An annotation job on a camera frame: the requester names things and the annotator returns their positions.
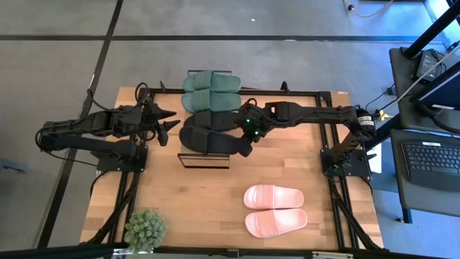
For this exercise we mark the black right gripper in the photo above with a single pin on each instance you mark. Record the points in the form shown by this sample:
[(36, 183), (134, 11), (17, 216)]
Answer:
[(251, 124)]

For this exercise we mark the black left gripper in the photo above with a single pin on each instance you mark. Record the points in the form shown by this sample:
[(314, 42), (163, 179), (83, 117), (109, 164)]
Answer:
[(149, 118)]

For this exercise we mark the black rubber slide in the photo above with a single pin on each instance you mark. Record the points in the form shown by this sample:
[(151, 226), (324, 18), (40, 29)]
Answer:
[(208, 140), (212, 120)]

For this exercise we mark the wooden shelf black metal frame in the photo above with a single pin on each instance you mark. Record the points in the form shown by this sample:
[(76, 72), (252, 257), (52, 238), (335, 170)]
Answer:
[(201, 155)]

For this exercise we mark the green rubber slide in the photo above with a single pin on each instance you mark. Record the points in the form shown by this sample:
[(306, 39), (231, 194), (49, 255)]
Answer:
[(215, 82), (215, 102)]

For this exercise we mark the pink rubber slide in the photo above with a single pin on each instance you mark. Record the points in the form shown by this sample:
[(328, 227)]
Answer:
[(273, 197), (275, 223)]

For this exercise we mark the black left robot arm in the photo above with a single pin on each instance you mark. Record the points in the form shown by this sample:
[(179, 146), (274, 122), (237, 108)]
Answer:
[(90, 122)]

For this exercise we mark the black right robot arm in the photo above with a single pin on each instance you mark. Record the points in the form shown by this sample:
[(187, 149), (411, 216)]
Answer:
[(316, 113)]

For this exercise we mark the small green potted plant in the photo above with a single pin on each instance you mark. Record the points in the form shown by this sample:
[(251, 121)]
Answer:
[(145, 230)]

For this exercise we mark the small yellow plug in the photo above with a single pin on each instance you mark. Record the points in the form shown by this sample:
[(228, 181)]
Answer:
[(383, 116)]

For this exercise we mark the black computer keyboard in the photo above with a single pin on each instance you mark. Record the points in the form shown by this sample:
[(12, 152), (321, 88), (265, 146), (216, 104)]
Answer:
[(431, 162)]

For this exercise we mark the dark grey side desk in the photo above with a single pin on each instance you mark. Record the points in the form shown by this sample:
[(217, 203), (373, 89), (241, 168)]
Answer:
[(431, 203)]

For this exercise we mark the black power adapter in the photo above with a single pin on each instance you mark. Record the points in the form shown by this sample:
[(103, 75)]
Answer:
[(426, 62)]

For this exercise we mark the black computer monitor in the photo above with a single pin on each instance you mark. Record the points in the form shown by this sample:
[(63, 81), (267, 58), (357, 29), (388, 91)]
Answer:
[(445, 90)]

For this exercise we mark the thin white rod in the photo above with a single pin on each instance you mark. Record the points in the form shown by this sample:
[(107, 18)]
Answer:
[(436, 64)]

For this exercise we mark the tall black pole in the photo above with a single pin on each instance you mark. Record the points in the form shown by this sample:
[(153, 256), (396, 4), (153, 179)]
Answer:
[(431, 31)]

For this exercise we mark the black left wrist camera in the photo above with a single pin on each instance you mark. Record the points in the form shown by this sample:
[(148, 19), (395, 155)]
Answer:
[(162, 136)]

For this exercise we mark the black rail clamp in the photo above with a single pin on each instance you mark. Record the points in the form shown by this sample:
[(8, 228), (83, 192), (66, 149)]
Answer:
[(285, 87), (163, 88)]

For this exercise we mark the black metal table frame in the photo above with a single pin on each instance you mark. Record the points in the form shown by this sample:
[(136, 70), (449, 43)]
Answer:
[(298, 92)]

